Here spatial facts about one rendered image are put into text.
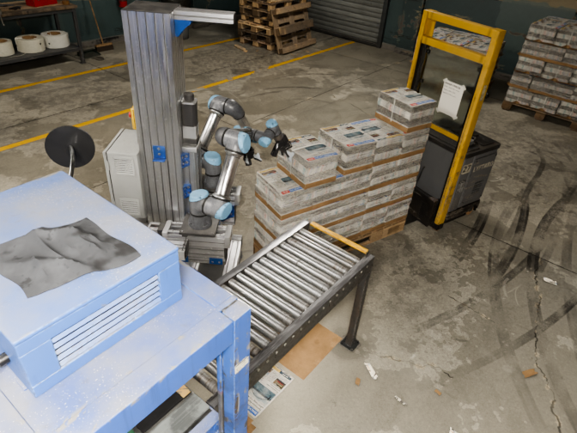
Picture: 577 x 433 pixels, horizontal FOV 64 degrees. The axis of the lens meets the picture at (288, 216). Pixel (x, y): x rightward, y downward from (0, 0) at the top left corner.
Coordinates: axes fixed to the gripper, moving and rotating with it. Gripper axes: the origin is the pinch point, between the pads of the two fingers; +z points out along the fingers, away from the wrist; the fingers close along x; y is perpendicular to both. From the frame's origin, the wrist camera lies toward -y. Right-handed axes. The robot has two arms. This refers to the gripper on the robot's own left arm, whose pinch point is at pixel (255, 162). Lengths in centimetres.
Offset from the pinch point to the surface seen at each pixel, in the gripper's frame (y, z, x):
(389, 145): 14, 40, 98
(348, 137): 21, 26, 66
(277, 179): -2.6, 25.6, 5.5
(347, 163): 8, 42, 56
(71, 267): 92, 176, -147
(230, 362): 49, 191, -111
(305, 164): 17.3, 43.9, 15.9
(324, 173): 7, 45, 32
